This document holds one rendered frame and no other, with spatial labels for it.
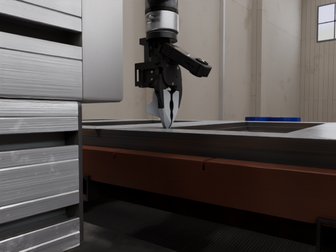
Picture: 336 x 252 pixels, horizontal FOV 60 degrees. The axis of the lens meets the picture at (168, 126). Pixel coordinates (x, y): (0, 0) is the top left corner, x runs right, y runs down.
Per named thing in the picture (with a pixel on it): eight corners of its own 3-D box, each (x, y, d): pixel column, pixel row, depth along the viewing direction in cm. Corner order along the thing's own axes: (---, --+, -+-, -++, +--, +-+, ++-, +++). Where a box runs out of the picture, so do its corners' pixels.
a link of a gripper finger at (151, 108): (150, 129, 68) (150, 90, 68) (171, 130, 65) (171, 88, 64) (142, 130, 66) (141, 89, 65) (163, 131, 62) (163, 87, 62)
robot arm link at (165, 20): (184, 17, 66) (164, 6, 60) (184, 37, 66) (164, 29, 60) (158, 23, 71) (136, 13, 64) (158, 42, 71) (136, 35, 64)
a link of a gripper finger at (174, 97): (158, 129, 71) (158, 90, 70) (179, 129, 67) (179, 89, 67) (150, 129, 68) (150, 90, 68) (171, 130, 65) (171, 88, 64)
